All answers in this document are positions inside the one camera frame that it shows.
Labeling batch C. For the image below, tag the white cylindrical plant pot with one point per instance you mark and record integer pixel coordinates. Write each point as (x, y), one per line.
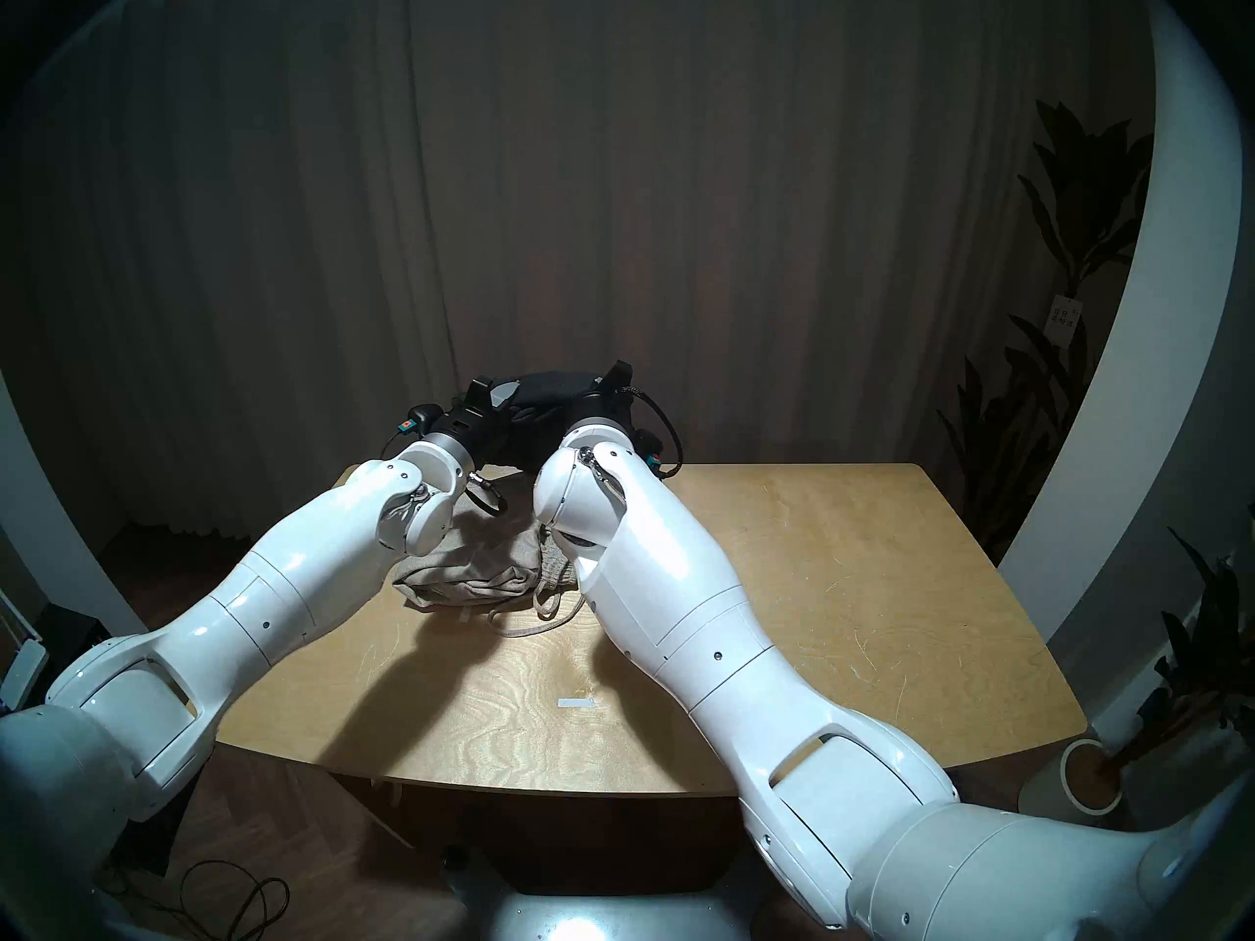
(1064, 792)

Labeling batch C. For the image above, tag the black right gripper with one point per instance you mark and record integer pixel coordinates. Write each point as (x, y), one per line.
(608, 400)

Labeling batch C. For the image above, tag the tall dark leafy plant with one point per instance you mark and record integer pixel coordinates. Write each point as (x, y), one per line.
(1079, 194)

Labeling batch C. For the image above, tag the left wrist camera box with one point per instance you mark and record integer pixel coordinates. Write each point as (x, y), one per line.
(417, 420)

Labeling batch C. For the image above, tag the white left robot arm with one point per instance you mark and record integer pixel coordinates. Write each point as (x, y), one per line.
(245, 616)

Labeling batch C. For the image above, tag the white plant tag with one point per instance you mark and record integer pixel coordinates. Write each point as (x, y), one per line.
(1064, 319)

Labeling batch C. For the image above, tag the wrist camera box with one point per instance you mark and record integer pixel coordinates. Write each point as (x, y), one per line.
(652, 454)
(417, 420)

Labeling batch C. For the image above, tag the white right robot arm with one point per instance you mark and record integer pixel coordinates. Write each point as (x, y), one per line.
(765, 674)

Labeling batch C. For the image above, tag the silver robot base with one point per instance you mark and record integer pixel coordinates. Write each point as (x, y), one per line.
(608, 919)

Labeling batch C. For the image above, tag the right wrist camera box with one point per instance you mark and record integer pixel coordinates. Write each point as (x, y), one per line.
(652, 454)

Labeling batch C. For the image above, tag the small white box device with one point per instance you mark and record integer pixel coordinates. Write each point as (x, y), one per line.
(22, 674)

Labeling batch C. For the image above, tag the brown pleated curtain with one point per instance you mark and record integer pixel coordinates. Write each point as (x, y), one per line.
(588, 214)

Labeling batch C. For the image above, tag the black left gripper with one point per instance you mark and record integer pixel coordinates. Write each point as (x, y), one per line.
(471, 424)

